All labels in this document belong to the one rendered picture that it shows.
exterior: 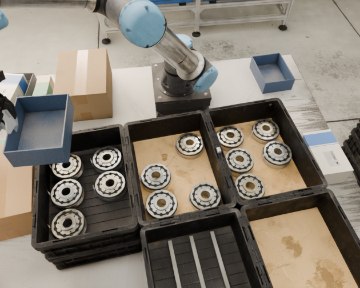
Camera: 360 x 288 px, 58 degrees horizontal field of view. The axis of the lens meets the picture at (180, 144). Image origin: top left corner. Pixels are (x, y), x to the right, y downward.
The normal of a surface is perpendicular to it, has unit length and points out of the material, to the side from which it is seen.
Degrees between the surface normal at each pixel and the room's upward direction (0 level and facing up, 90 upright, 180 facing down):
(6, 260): 0
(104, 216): 0
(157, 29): 86
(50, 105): 90
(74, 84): 0
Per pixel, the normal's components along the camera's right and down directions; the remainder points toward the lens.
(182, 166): 0.00, -0.59
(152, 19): 0.51, 0.66
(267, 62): 0.20, 0.79
